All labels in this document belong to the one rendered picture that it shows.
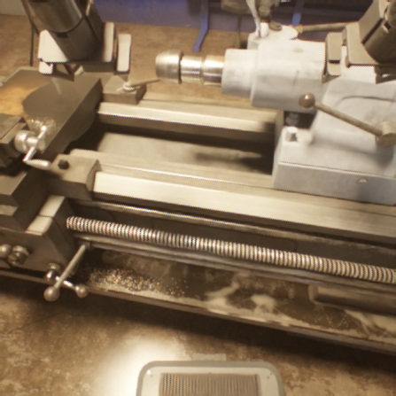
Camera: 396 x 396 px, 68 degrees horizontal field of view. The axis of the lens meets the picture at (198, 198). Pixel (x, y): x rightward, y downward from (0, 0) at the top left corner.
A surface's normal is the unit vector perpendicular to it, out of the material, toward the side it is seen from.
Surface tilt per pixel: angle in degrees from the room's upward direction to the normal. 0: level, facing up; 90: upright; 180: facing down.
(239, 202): 36
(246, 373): 0
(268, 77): 85
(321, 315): 0
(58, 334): 0
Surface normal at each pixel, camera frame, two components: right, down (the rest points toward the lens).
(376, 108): -0.18, 0.59
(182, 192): -0.11, -0.07
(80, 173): 0.00, -0.63
